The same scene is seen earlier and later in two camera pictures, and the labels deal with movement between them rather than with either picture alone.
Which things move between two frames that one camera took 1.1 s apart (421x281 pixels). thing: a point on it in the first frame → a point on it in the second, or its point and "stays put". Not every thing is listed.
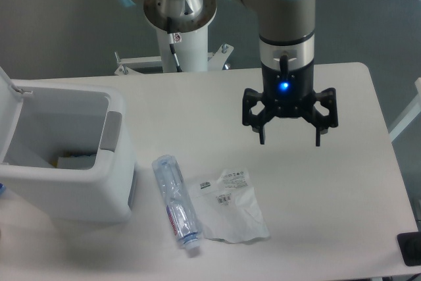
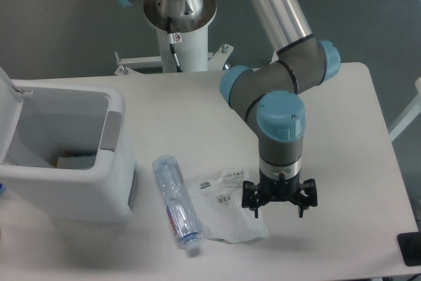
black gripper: x=289 y=93 → x=279 y=189
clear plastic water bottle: x=178 y=199 stays put
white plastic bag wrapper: x=227 y=208 stays put
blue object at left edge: x=2 y=188 stays put
